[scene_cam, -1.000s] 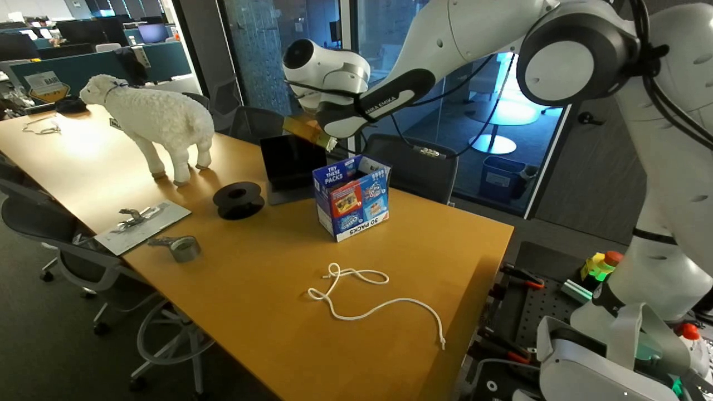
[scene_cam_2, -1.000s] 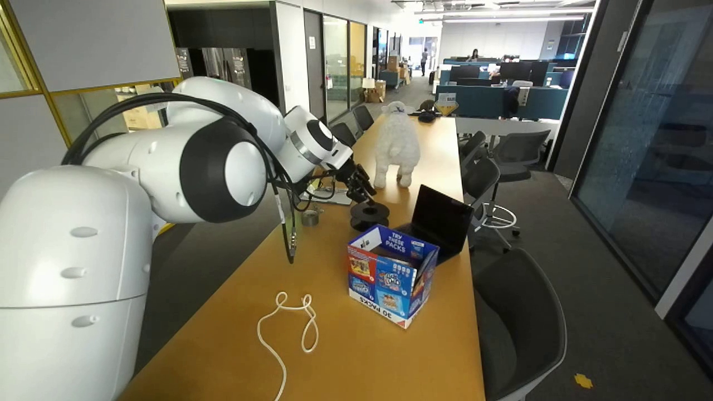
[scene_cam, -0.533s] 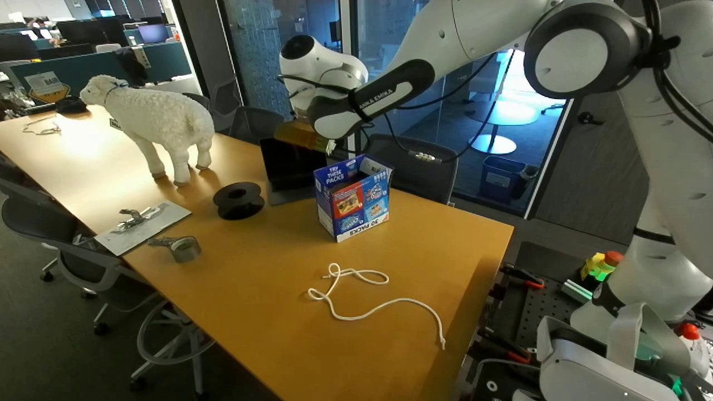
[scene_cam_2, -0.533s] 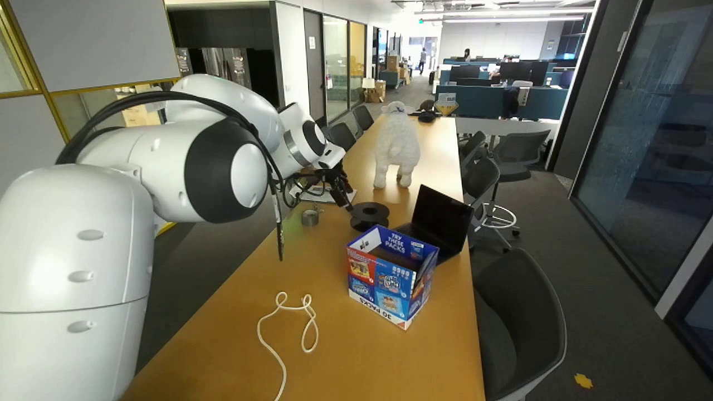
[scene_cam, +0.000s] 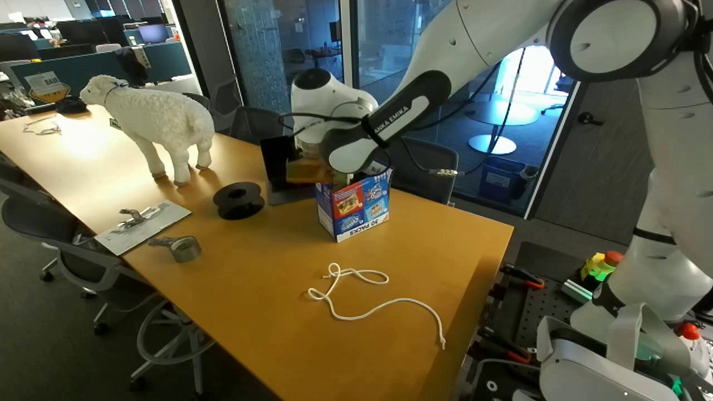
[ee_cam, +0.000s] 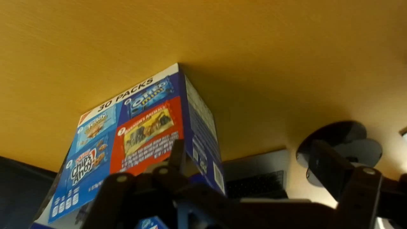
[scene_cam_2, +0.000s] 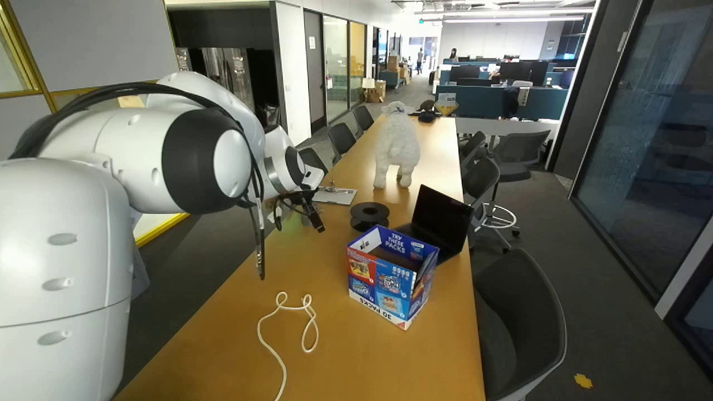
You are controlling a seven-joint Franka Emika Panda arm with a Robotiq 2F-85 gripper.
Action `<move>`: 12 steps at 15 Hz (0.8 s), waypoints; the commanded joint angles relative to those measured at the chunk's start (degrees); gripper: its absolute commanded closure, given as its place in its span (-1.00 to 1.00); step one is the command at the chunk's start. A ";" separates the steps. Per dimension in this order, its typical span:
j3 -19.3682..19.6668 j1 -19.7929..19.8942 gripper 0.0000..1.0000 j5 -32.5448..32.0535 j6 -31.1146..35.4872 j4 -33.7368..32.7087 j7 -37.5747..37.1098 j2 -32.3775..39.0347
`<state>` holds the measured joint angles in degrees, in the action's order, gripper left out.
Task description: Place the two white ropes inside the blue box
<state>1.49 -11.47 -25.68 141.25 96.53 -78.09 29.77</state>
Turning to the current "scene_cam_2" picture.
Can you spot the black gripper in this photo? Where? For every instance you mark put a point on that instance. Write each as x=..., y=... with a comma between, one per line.
x=295, y=196

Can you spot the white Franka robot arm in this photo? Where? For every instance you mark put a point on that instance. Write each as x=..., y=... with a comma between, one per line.
x=81, y=224

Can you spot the blue printed cardboard box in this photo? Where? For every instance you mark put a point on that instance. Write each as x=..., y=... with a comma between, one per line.
x=390, y=280

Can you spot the clipboard with paper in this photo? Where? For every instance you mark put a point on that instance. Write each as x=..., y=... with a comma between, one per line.
x=338, y=196

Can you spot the dark office chair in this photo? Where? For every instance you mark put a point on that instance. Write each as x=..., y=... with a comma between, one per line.
x=342, y=137
x=519, y=147
x=363, y=117
x=313, y=159

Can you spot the black filament spool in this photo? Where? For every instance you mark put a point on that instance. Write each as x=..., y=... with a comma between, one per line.
x=368, y=214

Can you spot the white sheep figure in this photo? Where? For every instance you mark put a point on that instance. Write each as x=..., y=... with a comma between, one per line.
x=397, y=146

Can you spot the black laptop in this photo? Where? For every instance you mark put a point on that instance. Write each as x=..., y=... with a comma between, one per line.
x=439, y=218

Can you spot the cardboard boxes stack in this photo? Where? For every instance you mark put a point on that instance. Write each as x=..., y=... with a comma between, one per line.
x=372, y=89

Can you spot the black object on table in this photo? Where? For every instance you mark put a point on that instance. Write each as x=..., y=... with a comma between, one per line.
x=427, y=113

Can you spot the teal desk partition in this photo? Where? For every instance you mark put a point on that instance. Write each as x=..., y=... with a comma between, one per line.
x=490, y=101

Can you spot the large grey office chair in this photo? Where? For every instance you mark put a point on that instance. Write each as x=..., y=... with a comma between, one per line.
x=519, y=320

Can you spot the yellow framed partition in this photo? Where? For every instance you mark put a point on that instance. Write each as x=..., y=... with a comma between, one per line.
x=22, y=70

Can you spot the yellow floor marker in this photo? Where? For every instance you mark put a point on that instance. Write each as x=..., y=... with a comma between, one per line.
x=584, y=382

